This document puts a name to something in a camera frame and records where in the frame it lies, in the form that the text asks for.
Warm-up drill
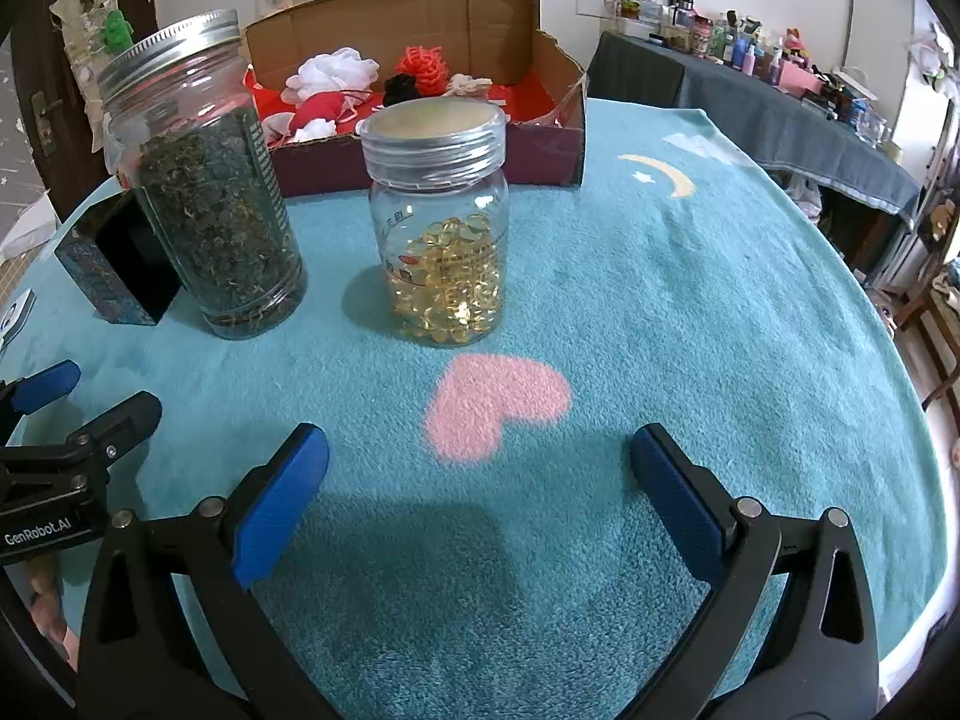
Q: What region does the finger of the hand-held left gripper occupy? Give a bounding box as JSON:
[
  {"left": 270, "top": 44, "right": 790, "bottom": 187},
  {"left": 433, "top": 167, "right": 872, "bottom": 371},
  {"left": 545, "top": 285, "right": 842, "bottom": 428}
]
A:
[
  {"left": 0, "top": 391, "right": 162, "bottom": 488},
  {"left": 0, "top": 360, "right": 82, "bottom": 421}
]

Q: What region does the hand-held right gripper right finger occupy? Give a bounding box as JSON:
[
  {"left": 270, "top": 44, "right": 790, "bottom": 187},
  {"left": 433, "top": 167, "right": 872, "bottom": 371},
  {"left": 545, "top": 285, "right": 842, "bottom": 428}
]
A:
[{"left": 630, "top": 424, "right": 880, "bottom": 720}]

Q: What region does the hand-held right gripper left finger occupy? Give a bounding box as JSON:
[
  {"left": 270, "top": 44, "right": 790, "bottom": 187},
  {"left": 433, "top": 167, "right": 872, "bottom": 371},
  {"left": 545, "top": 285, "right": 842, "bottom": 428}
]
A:
[{"left": 75, "top": 422, "right": 353, "bottom": 720}]

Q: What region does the red plush with tag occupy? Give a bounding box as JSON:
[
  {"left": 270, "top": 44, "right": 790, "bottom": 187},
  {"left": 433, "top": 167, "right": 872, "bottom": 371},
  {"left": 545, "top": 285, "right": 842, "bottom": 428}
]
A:
[{"left": 292, "top": 90, "right": 353, "bottom": 128}]

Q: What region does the white mesh bath pouf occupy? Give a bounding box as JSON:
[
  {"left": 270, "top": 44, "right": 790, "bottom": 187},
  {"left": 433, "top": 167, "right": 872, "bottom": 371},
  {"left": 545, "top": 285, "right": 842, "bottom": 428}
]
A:
[{"left": 283, "top": 46, "right": 380, "bottom": 102}]

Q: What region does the cardboard box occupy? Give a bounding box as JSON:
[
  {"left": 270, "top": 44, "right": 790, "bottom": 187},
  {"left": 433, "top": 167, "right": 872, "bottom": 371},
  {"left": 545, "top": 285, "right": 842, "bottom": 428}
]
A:
[{"left": 241, "top": 0, "right": 588, "bottom": 200}]

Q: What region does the person's left hand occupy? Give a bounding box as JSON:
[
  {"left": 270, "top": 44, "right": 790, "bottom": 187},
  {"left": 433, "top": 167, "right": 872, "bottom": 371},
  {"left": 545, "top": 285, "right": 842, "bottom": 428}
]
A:
[{"left": 22, "top": 555, "right": 80, "bottom": 661}]

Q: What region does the white card packet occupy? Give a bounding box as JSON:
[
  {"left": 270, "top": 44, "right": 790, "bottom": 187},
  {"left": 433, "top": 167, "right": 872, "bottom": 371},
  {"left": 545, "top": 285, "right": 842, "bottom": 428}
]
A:
[{"left": 0, "top": 289, "right": 37, "bottom": 350}]

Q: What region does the teal printed blanket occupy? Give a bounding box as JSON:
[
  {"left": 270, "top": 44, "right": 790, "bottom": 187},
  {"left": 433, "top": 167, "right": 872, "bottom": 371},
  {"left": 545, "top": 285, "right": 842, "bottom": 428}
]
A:
[{"left": 0, "top": 97, "right": 950, "bottom": 698}]

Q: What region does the dark blue patterned box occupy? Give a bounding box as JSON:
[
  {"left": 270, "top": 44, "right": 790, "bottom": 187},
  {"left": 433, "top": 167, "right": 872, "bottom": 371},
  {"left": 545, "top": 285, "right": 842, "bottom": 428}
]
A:
[{"left": 54, "top": 187, "right": 185, "bottom": 327}]

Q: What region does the large glass tea jar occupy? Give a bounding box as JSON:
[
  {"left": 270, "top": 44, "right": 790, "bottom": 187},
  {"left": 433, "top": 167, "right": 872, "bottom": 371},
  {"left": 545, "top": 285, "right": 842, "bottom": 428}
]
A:
[{"left": 96, "top": 9, "right": 310, "bottom": 342}]

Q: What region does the wooden chair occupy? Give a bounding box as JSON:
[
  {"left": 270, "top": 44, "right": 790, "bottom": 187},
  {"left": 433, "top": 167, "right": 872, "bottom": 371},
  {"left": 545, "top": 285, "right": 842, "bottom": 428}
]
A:
[{"left": 896, "top": 270, "right": 960, "bottom": 413}]

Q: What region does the beige hanging organizer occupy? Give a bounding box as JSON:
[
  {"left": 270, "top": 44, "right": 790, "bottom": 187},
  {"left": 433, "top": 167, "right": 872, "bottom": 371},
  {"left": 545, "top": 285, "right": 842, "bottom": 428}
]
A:
[{"left": 49, "top": 0, "right": 140, "bottom": 136}]

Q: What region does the dark brown door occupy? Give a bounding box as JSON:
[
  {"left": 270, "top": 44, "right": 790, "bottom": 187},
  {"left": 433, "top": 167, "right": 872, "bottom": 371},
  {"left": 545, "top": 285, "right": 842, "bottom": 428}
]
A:
[{"left": 11, "top": 0, "right": 158, "bottom": 203}]

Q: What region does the pile of clothes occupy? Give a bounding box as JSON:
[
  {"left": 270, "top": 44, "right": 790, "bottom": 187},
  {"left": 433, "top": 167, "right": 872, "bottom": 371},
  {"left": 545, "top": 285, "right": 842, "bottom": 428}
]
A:
[{"left": 930, "top": 255, "right": 960, "bottom": 308}]

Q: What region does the small jar of yellow capsules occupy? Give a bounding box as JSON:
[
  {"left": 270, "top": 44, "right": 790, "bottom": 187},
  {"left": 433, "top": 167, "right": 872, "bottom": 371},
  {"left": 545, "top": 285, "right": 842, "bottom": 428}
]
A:
[{"left": 360, "top": 99, "right": 511, "bottom": 350}]

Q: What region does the green frog toy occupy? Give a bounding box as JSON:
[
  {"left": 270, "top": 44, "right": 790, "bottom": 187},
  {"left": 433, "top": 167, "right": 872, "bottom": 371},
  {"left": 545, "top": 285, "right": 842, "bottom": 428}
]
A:
[{"left": 101, "top": 9, "right": 136, "bottom": 55}]

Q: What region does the side table with grey cloth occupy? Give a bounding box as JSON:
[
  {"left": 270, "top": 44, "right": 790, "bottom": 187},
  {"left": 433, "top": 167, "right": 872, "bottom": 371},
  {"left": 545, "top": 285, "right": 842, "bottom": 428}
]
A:
[{"left": 587, "top": 30, "right": 923, "bottom": 293}]

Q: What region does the row of cosmetic bottles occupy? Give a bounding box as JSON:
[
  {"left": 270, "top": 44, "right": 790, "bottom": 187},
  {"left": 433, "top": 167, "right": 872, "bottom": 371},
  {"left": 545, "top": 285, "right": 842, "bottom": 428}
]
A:
[{"left": 600, "top": 0, "right": 901, "bottom": 151}]

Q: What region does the white cabinet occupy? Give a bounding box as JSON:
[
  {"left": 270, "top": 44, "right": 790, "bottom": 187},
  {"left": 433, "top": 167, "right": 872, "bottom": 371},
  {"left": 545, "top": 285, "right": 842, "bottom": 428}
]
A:
[{"left": 840, "top": 0, "right": 960, "bottom": 286}]

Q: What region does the door handle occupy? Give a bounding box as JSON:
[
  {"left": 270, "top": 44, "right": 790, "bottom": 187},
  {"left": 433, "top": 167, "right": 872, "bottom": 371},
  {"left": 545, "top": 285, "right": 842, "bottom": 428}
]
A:
[{"left": 30, "top": 90, "right": 65, "bottom": 158}]

